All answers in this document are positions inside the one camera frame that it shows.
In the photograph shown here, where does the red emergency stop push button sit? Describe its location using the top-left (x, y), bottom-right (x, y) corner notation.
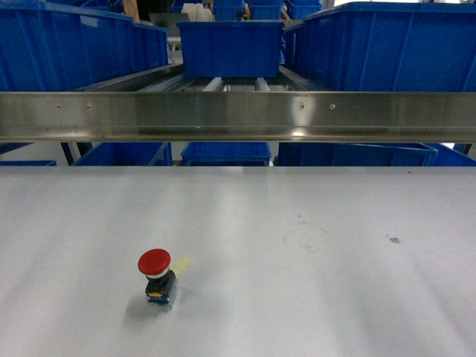
top-left (138, 248), bottom-right (178, 309)

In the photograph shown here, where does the blue bin lower centre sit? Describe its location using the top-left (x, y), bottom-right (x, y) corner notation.
top-left (181, 142), bottom-right (271, 167)

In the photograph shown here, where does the blue bin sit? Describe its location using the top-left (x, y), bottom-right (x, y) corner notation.
top-left (181, 142), bottom-right (271, 167)
top-left (284, 2), bottom-right (475, 92)
top-left (177, 21), bottom-right (284, 78)
top-left (74, 142), bottom-right (173, 167)
top-left (274, 143), bottom-right (438, 167)
top-left (1, 1), bottom-right (169, 91)

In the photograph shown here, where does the blue bin lower right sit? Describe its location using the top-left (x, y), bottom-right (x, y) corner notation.
top-left (274, 143), bottom-right (438, 167)

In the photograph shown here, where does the yellow tape scrap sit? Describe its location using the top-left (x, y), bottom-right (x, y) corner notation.
top-left (170, 257), bottom-right (193, 276)

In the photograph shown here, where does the blue bin lower left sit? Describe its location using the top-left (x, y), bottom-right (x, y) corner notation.
top-left (74, 142), bottom-right (173, 167)

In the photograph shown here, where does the blue bin upper centre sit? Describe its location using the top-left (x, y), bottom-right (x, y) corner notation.
top-left (177, 21), bottom-right (284, 78)

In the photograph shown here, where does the blue bin upper right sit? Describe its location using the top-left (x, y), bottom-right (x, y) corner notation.
top-left (284, 2), bottom-right (475, 92)

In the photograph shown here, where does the blue bin upper left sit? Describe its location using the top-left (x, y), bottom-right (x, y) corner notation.
top-left (1, 1), bottom-right (169, 91)

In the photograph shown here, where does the stainless steel shelf rail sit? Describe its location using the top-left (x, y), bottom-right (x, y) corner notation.
top-left (1, 91), bottom-right (475, 143)

